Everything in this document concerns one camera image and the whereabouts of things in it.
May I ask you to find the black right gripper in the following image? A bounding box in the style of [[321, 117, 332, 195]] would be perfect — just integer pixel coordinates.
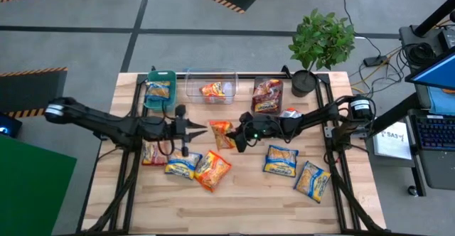
[[225, 112, 254, 154]]

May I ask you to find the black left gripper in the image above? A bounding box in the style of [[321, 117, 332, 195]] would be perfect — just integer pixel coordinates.
[[165, 104, 209, 158]]

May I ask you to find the blue Maruchan noodle pack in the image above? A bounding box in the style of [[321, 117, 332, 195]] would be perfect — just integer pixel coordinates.
[[262, 144, 299, 178], [164, 150, 203, 181], [293, 160, 332, 204], [144, 80, 172, 101]]

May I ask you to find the red Maruchan noodle pack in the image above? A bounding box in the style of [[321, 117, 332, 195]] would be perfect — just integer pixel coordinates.
[[141, 141, 168, 166], [254, 79, 284, 98], [251, 93, 281, 115]]

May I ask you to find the green plastic bin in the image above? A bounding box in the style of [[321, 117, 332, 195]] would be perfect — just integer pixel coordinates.
[[144, 70, 178, 113]]

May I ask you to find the clear plastic bin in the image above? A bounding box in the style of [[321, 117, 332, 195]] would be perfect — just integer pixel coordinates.
[[184, 68, 238, 105]]

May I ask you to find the grey translucent plastic bin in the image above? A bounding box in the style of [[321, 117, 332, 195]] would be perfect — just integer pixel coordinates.
[[250, 76, 284, 116]]

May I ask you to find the black plant pot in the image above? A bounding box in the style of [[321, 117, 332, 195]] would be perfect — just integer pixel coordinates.
[[291, 69, 318, 98]]

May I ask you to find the green leafy plant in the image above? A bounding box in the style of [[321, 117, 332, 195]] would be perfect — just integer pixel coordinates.
[[287, 8, 356, 74]]

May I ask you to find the white paper sheet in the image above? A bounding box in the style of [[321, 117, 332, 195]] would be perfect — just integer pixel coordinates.
[[372, 121, 413, 161]]

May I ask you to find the black power adapter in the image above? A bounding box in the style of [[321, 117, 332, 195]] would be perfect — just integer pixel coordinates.
[[362, 55, 389, 68]]

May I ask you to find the green floor mat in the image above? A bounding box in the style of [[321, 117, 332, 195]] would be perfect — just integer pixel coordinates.
[[0, 133, 78, 236]]

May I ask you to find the black device with blue light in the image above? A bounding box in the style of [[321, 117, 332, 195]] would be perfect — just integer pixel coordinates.
[[0, 112, 23, 139]]

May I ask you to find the grey equipment box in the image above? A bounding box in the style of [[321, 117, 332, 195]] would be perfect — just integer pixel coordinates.
[[398, 24, 455, 70]]

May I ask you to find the grey laptop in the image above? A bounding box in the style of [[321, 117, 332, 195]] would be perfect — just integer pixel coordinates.
[[407, 108, 455, 191]]

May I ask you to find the light blue sheet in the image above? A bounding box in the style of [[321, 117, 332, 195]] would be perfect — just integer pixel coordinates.
[[426, 85, 455, 117]]

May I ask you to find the black aluminium mounting frame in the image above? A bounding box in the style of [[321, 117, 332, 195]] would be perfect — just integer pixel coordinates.
[[76, 65, 388, 235]]

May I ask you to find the coiled black cable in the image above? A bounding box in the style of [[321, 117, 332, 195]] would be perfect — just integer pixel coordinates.
[[405, 42, 437, 66]]

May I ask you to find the black cart frame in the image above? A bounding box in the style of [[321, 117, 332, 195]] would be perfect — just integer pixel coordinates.
[[368, 0, 455, 198]]

